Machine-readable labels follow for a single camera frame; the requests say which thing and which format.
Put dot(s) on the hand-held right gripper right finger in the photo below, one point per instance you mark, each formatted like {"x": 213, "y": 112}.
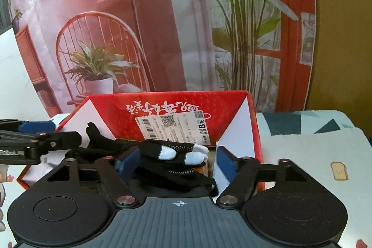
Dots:
{"x": 225, "y": 163}

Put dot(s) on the red strawberry print box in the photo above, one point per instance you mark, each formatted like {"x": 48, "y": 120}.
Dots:
{"x": 174, "y": 108}

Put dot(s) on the printed tablecloth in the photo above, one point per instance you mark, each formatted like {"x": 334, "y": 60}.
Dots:
{"x": 319, "y": 137}

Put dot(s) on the black glove with white fingertips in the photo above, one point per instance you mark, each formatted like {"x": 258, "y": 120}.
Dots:
{"x": 157, "y": 150}

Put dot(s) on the wall poster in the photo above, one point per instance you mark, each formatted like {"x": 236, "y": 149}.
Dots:
{"x": 174, "y": 33}

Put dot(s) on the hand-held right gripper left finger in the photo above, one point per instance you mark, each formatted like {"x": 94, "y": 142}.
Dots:
{"x": 129, "y": 163}

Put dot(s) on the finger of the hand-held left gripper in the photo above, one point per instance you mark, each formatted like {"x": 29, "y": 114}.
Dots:
{"x": 37, "y": 127}
{"x": 64, "y": 137}

